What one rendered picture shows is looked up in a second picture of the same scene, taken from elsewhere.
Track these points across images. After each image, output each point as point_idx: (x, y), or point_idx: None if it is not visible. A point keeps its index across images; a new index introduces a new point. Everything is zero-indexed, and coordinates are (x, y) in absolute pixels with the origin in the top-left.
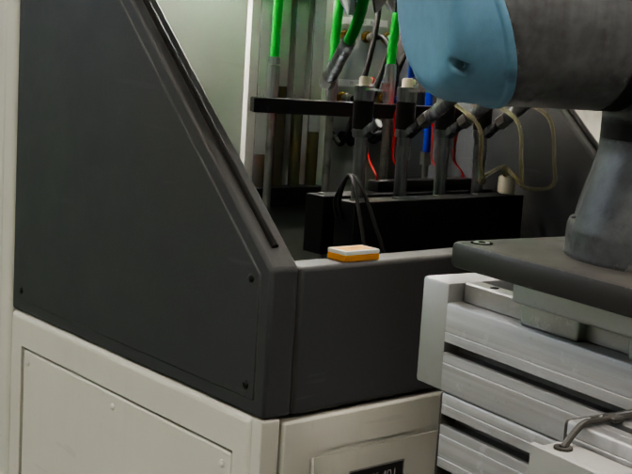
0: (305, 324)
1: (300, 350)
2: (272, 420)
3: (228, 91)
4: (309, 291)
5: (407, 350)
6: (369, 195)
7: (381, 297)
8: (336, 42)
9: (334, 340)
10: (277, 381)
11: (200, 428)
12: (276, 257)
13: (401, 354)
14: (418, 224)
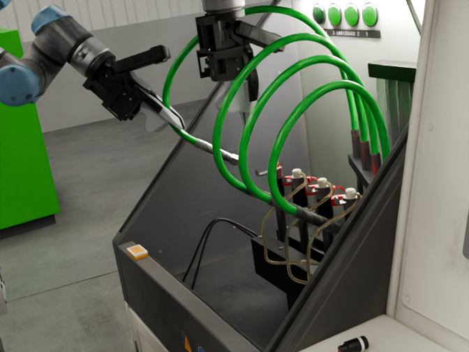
0: (123, 271)
1: (124, 281)
2: (125, 303)
3: (380, 144)
4: (120, 257)
5: (151, 314)
6: (297, 241)
7: (137, 279)
8: (359, 128)
9: (130, 286)
10: (123, 288)
11: None
12: (116, 236)
13: (149, 314)
14: (283, 272)
